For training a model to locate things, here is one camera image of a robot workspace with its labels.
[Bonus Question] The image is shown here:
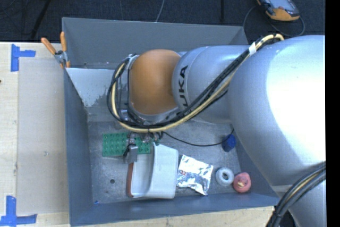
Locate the red toy duck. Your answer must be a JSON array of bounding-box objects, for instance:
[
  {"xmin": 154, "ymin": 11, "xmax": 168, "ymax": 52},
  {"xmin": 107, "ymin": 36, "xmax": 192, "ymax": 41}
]
[{"xmin": 232, "ymin": 172, "xmax": 252, "ymax": 194}]

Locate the white rectangular cup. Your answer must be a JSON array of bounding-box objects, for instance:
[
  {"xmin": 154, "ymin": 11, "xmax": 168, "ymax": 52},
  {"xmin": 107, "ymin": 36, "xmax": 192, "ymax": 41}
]
[{"xmin": 130, "ymin": 142, "xmax": 180, "ymax": 200}]

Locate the red-brown flat block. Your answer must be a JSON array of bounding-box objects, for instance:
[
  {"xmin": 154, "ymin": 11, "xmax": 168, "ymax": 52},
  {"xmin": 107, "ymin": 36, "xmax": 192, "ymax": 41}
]
[{"xmin": 125, "ymin": 162, "xmax": 135, "ymax": 198}]

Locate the grey metal bin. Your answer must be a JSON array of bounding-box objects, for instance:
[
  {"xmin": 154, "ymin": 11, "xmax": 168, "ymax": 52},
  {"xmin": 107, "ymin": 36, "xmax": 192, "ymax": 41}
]
[{"xmin": 61, "ymin": 17, "xmax": 281, "ymax": 227}]

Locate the pale flat board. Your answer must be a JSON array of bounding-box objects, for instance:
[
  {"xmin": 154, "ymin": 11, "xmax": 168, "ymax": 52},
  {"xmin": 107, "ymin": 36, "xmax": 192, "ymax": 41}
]
[{"xmin": 15, "ymin": 57, "xmax": 70, "ymax": 217}]

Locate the blue round object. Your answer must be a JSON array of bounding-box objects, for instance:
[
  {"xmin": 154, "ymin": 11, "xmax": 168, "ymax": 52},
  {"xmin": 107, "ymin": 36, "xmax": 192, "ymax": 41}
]
[{"xmin": 221, "ymin": 133, "xmax": 237, "ymax": 153}]

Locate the silver foil packet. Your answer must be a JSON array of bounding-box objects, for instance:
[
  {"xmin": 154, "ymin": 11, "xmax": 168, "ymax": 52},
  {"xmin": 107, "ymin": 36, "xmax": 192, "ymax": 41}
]
[{"xmin": 176, "ymin": 154, "xmax": 214, "ymax": 196}]

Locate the dark green flat block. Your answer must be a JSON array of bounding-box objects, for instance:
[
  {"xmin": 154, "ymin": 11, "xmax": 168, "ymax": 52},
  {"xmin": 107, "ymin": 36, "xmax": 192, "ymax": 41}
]
[{"xmin": 102, "ymin": 132, "xmax": 155, "ymax": 159}]

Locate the white ring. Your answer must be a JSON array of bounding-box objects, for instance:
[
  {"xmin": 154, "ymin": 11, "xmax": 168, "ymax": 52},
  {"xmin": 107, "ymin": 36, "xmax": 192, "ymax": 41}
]
[{"xmin": 215, "ymin": 167, "xmax": 235, "ymax": 187}]

